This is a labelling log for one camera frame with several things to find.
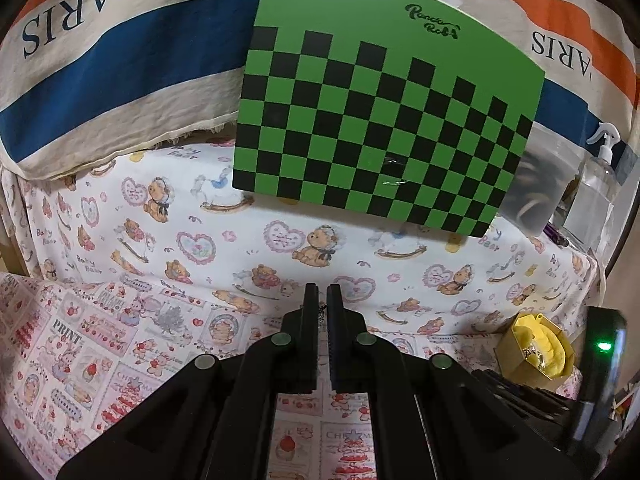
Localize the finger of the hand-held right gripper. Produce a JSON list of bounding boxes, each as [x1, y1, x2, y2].
[[470, 367, 581, 441]]

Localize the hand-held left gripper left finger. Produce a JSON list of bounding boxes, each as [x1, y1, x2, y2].
[[57, 282, 321, 480]]

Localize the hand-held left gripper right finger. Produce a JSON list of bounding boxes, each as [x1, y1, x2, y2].
[[327, 284, 583, 480]]

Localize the hexagonal cardboard box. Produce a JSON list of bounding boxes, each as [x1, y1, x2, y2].
[[494, 312, 581, 392]]

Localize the green black checkered box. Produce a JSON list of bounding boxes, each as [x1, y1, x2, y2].
[[232, 0, 546, 238]]

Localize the white bear printed cloth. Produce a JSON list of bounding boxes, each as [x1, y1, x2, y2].
[[0, 140, 601, 343]]

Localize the purple pens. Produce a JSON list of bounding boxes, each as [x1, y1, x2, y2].
[[544, 221, 572, 249]]

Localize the clear spray bottle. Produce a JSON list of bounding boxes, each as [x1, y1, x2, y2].
[[562, 121, 622, 252]]

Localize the pink printed tablecloth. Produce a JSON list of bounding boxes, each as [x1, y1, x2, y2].
[[0, 272, 591, 480]]

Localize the clear plastic container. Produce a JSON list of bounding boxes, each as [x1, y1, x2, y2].
[[500, 124, 587, 237]]

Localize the cream striped cloth bag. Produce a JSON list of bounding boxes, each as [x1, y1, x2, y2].
[[0, 0, 640, 181]]

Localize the yellow drawstring pouch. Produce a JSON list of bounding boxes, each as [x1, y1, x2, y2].
[[510, 312, 581, 380]]

